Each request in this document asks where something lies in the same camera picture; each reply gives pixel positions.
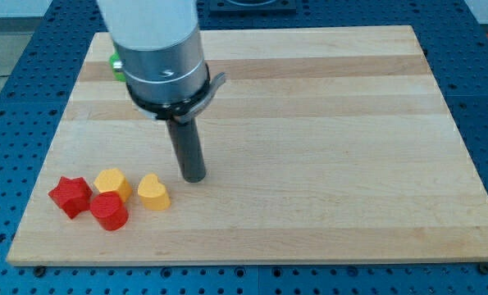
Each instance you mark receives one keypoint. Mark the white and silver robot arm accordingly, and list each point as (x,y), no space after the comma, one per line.
(160,48)

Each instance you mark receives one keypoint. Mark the yellow hexagon block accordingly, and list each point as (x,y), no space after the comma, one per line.
(113,180)

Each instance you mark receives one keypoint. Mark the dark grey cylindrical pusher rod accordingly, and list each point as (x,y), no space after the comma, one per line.
(188,150)

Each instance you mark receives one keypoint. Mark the black clamp with metal lever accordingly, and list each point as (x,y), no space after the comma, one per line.
(185,108)

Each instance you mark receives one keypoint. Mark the light wooden board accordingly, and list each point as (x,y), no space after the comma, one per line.
(323,146)

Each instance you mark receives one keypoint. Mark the yellow heart block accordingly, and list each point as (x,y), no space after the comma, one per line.
(153,194)

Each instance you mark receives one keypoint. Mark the red cylinder block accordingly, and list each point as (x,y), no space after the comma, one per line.
(109,210)

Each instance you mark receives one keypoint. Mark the green block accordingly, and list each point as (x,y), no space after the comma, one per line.
(116,67)

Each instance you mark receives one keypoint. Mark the red star block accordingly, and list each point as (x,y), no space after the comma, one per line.
(71,195)

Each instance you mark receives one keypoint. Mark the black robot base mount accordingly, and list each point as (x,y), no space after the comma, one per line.
(251,6)

